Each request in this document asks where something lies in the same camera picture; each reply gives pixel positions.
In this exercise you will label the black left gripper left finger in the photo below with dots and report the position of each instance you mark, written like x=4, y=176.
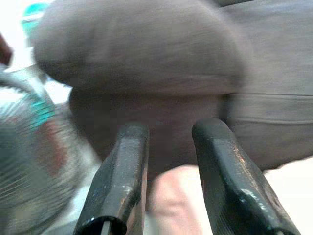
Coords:
x=117, y=176

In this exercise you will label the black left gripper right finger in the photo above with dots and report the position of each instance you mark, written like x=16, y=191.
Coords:
x=230, y=176

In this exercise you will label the pink pillow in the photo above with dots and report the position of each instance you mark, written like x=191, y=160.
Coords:
x=176, y=195

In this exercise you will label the brown fabric sofa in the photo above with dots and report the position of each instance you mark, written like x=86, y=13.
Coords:
x=146, y=54

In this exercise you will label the black standing fan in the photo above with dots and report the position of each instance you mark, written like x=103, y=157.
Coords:
x=27, y=166

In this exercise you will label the teal plastic basket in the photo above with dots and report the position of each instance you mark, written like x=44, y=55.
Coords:
x=42, y=112

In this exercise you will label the teal plastic stool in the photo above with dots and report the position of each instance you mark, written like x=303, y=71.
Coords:
x=33, y=17

